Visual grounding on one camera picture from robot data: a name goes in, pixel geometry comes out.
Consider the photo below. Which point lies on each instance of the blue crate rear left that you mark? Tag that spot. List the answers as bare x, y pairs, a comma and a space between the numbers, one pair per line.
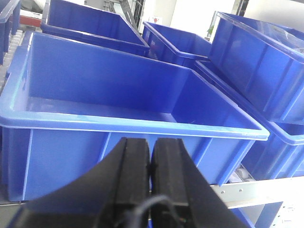
93, 26

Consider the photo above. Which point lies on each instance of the blue lower plastic crate right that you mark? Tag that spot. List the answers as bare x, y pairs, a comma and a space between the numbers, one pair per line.
282, 155

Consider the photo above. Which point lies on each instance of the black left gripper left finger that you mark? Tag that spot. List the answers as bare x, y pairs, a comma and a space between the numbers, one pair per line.
97, 199

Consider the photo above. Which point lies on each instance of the blue plastic crate left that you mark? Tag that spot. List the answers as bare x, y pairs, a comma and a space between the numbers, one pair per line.
66, 104

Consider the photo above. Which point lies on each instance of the steel rack crossbar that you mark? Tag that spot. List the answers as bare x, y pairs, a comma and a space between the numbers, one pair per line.
245, 194

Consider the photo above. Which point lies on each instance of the blue crate far left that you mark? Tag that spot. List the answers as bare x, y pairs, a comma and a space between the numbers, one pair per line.
9, 23

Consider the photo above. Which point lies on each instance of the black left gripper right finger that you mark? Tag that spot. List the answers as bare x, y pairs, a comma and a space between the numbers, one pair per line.
175, 175

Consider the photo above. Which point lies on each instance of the blue crate rear middle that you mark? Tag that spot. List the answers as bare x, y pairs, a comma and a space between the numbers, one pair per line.
175, 46

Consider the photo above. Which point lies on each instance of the blue stacked plastic crate right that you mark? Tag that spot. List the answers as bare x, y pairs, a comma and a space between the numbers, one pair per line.
265, 62

